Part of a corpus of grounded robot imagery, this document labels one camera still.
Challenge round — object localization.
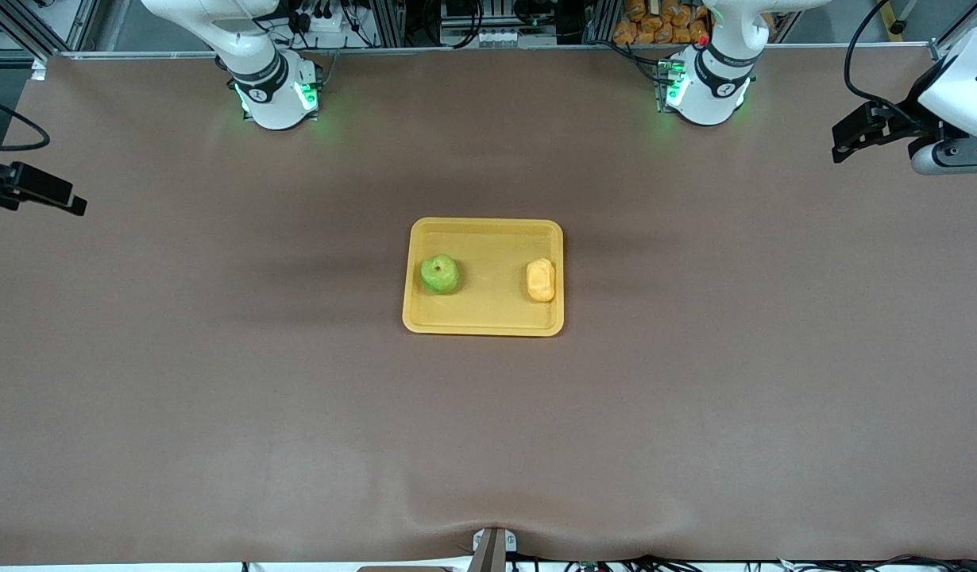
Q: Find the yellow plastic tray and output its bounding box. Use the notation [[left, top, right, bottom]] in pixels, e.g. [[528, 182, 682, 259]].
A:
[[401, 217, 565, 338]]

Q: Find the silver aluminium frame post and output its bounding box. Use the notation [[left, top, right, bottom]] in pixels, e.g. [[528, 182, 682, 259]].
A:
[[584, 0, 618, 45], [369, 0, 407, 48]]

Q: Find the orange packaged food pile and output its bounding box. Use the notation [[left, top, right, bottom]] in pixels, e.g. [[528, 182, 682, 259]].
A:
[[613, 0, 712, 45]]

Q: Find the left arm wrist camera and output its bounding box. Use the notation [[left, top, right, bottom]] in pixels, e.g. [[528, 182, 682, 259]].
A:
[[910, 135, 977, 176]]

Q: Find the green apple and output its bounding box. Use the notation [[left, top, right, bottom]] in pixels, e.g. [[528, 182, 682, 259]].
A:
[[421, 253, 462, 296]]

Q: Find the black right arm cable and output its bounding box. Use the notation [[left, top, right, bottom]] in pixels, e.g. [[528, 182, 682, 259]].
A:
[[0, 94, 51, 153]]

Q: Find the white power strip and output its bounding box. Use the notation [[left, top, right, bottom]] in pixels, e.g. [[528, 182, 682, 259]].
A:
[[294, 6, 348, 37]]

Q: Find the silver table edge rail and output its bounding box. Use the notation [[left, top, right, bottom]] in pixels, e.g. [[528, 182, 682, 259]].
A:
[[40, 44, 946, 60]]

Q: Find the yellow potato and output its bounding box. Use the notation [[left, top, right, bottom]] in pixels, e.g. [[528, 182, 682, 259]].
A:
[[525, 258, 556, 303]]

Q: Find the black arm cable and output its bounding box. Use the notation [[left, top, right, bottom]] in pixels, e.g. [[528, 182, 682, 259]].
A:
[[844, 0, 902, 108], [0, 94, 51, 153]]

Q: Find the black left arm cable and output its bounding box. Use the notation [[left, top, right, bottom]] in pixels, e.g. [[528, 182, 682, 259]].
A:
[[844, 0, 902, 108]]

